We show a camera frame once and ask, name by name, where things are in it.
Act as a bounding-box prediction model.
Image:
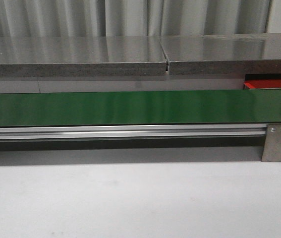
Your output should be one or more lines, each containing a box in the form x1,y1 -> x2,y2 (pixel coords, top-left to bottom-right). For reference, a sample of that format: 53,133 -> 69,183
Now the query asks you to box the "left grey stone slab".
0,36 -> 167,77

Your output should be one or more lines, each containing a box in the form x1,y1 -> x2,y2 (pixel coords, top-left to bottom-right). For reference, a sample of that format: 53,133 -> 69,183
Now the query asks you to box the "grey stone slab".
160,33 -> 281,75
0,36 -> 167,77

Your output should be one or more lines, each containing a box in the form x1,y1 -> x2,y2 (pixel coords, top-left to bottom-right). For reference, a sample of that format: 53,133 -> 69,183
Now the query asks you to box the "green conveyor belt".
0,89 -> 281,127

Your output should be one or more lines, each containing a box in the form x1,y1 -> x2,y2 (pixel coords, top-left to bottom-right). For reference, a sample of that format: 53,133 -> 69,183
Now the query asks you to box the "right grey stone slab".
160,33 -> 281,75

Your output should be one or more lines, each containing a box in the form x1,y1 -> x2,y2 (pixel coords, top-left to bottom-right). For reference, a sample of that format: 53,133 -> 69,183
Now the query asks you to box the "red plastic bin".
244,73 -> 281,89

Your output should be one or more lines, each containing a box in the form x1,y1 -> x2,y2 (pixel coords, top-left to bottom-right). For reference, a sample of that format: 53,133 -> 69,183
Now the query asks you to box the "grey curtain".
0,0 -> 281,37

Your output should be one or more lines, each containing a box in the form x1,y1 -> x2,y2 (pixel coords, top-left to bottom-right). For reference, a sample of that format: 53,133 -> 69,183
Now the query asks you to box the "steel conveyor support bracket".
261,123 -> 281,162

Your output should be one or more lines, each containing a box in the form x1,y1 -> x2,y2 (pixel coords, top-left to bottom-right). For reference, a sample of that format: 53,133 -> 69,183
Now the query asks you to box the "aluminium conveyor frame rail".
0,123 -> 267,140

